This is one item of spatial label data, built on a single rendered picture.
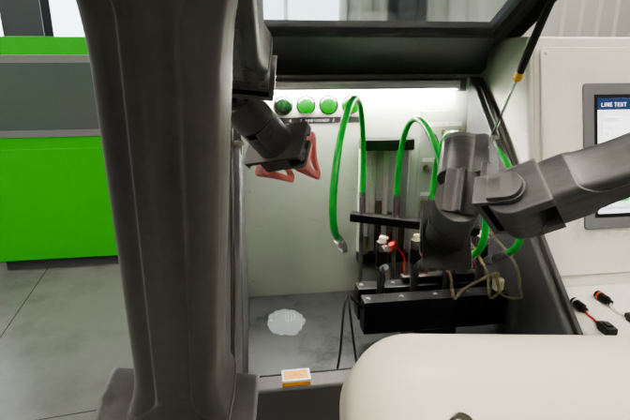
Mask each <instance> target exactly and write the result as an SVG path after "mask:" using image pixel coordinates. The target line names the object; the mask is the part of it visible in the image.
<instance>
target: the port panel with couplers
mask: <svg viewBox="0 0 630 420"><path fill-rule="evenodd" d="M466 112H467V111H421V117H422V118H424V119H425V120H426V121H427V123H428V124H429V125H430V127H431V129H432V131H433V132H434V133H435V134H436V135H437V138H438V140H439V142H440V141H441V139H442V137H443V135H444V134H445V133H446V132H448V131H450V130H456V131H465V124H466ZM434 159H435V155H434V152H433V149H432V146H431V143H430V141H429V139H428V135H427V134H426V132H425V131H424V129H423V128H422V126H421V125H420V136H419V151H418V166H417V181H416V196H415V211H414V217H415V218H420V210H421V206H422V204H423V201H427V200H428V196H429V192H430V184H431V176H432V169H433V164H434Z"/></svg>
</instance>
